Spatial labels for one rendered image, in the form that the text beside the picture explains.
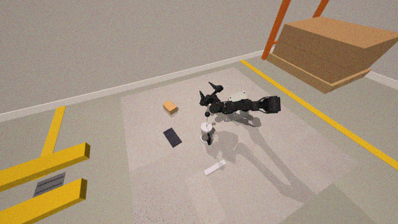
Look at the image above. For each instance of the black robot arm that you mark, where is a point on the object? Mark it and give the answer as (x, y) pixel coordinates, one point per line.
(270, 105)

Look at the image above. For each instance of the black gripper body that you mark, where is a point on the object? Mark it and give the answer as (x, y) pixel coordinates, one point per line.
(219, 88)

